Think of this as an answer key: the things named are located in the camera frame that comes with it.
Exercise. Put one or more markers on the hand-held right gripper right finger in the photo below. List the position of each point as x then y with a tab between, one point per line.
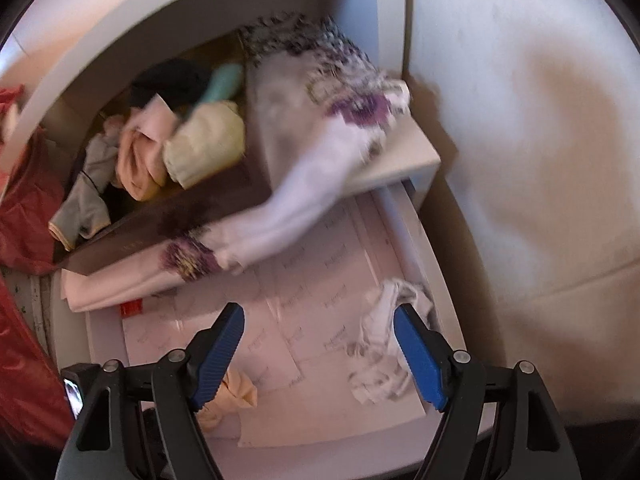
420	360

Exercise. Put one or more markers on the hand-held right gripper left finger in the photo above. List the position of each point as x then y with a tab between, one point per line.
220	355

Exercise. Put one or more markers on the gold tin box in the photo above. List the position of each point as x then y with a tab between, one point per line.
200	210

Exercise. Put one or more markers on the grey underwear beige trim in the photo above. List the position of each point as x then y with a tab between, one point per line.
90	195

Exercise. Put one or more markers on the pale yellow cloth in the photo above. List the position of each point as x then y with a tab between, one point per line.
205	145

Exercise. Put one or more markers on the beige stockings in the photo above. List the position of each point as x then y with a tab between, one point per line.
142	155

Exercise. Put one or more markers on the teal cloth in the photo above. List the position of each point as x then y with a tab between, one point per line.
222	85

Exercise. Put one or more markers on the navy lace underwear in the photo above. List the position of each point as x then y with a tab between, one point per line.
170	80

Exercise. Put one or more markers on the cream underwear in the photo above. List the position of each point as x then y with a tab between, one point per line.
237	392

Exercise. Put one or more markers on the glossy printed paper sheet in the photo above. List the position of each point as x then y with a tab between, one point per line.
330	320
165	345

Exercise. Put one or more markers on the red booklet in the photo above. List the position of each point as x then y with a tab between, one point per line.
132	307

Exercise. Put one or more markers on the red fleece blanket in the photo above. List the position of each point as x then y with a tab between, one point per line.
25	240

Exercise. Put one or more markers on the white purple floral cloth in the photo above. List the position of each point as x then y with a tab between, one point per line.
310	160

